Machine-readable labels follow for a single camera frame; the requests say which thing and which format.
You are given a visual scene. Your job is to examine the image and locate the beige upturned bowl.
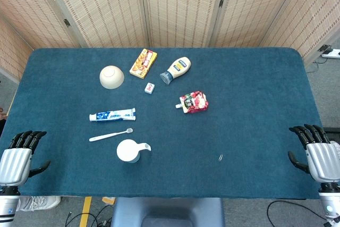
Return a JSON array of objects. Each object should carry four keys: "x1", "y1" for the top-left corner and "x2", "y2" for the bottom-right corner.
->
[{"x1": 99, "y1": 65, "x2": 125, "y2": 90}]

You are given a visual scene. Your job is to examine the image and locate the bamboo folding screen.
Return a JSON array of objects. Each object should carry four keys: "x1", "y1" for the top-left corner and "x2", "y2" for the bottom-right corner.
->
[{"x1": 0, "y1": 0, "x2": 340, "y2": 81}]

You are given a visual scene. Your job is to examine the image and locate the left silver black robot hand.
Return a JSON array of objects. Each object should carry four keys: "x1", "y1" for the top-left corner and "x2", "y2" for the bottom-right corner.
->
[{"x1": 0, "y1": 130, "x2": 51, "y2": 187}]

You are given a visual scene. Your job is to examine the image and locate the yellow snack box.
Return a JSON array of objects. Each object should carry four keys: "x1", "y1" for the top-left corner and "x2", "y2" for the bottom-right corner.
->
[{"x1": 129, "y1": 48, "x2": 158, "y2": 80}]

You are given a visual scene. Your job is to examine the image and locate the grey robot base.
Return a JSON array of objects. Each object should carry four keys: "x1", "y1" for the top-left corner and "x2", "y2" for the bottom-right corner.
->
[{"x1": 110, "y1": 197, "x2": 226, "y2": 227}]

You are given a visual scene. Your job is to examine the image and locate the blue tablecloth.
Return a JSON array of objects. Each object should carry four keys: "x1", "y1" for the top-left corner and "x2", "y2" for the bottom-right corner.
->
[{"x1": 0, "y1": 47, "x2": 332, "y2": 200}]

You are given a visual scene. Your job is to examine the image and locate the white cup with handle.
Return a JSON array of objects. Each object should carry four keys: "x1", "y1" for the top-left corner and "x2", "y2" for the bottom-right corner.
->
[{"x1": 116, "y1": 138, "x2": 152, "y2": 164}]

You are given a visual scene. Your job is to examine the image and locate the red spout pouch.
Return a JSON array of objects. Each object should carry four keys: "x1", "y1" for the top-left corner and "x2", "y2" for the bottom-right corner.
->
[{"x1": 175, "y1": 90, "x2": 209, "y2": 114}]

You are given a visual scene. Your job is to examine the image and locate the thin grey cable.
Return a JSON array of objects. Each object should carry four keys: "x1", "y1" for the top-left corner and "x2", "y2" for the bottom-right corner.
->
[{"x1": 305, "y1": 57, "x2": 328, "y2": 74}]

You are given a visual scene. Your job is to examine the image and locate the black tangled floor cables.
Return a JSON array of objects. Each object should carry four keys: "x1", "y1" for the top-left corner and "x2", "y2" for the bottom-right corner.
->
[{"x1": 65, "y1": 204, "x2": 114, "y2": 227}]

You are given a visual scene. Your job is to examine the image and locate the white toothbrush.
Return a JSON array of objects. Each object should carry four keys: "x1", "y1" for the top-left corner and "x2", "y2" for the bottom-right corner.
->
[{"x1": 89, "y1": 128, "x2": 134, "y2": 142}]

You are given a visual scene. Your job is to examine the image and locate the small white mahjong tile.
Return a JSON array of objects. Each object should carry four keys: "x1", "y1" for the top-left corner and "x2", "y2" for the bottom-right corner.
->
[{"x1": 144, "y1": 82, "x2": 156, "y2": 95}]

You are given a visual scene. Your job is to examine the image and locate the white power strip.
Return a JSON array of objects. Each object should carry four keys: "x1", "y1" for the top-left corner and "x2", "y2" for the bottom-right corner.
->
[{"x1": 321, "y1": 48, "x2": 340, "y2": 60}]

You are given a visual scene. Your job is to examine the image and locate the mayonnaise squeeze bottle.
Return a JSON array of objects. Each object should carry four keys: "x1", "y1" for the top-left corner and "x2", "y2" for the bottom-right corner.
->
[{"x1": 159, "y1": 56, "x2": 192, "y2": 86}]

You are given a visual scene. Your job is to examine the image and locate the black looped floor cable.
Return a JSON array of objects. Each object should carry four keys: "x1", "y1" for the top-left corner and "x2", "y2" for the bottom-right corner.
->
[{"x1": 267, "y1": 199, "x2": 330, "y2": 227}]

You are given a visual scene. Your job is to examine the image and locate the white sneaker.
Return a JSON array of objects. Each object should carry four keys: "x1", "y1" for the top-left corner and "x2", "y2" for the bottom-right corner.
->
[{"x1": 15, "y1": 196, "x2": 62, "y2": 212}]

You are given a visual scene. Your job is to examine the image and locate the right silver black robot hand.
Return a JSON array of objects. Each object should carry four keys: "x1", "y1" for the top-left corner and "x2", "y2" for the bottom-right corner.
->
[{"x1": 287, "y1": 123, "x2": 340, "y2": 184}]

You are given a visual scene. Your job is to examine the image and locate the blue white toothpaste tube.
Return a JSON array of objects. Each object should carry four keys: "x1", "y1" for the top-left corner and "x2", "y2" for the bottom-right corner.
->
[{"x1": 89, "y1": 107, "x2": 137, "y2": 122}]

